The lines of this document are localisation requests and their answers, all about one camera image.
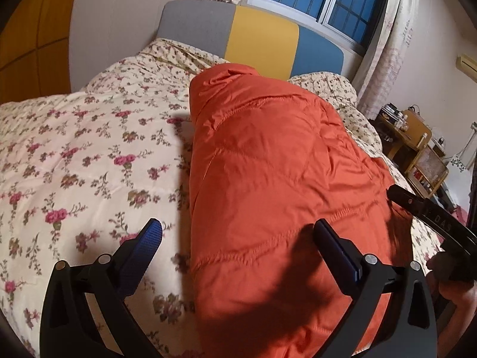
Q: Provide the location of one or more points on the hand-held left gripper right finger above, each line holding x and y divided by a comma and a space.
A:
341, 251

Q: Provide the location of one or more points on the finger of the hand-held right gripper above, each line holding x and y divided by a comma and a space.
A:
404, 197

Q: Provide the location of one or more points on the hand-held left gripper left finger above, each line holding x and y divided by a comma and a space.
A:
141, 253

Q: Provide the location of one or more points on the orange down jacket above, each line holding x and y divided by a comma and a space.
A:
279, 156

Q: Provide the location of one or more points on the person's right hand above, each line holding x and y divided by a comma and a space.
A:
458, 294

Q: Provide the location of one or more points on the wooden shelf unit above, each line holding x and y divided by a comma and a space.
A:
413, 141

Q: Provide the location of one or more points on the floral quilt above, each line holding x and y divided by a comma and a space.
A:
74, 138

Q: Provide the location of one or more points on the floral pillow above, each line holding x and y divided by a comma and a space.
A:
324, 87

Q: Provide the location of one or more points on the grey yellow blue headboard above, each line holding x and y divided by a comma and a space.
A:
261, 37

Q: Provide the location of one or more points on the wooden wardrobe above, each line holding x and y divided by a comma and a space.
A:
33, 26

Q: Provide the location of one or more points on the wall air conditioner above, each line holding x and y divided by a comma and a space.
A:
467, 64

